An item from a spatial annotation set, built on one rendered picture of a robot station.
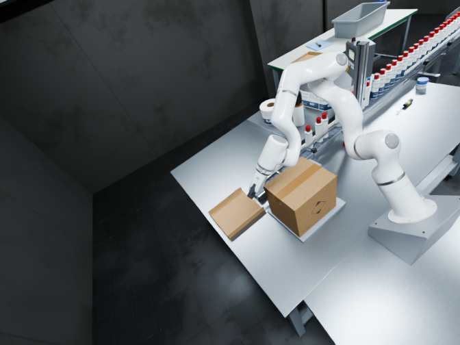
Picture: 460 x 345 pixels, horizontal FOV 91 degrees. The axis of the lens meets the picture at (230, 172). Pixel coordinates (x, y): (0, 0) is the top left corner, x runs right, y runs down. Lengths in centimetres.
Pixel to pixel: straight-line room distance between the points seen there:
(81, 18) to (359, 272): 355
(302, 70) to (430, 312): 112
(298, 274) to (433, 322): 53
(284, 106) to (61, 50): 301
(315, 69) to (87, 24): 292
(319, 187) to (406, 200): 36
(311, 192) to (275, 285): 51
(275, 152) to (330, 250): 66
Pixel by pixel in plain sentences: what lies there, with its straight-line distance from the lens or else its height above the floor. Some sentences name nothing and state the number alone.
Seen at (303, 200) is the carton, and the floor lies 112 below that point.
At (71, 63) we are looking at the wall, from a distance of 359.
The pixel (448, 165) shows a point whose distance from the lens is 273.
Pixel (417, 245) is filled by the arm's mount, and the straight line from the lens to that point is 124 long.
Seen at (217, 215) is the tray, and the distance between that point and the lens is 160.
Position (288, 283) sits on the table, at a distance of 130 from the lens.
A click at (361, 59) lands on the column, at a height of 142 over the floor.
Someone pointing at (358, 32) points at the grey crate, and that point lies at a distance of 374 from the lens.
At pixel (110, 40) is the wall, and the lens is 354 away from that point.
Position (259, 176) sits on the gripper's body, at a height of 136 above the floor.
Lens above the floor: 206
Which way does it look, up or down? 42 degrees down
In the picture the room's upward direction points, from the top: 24 degrees counter-clockwise
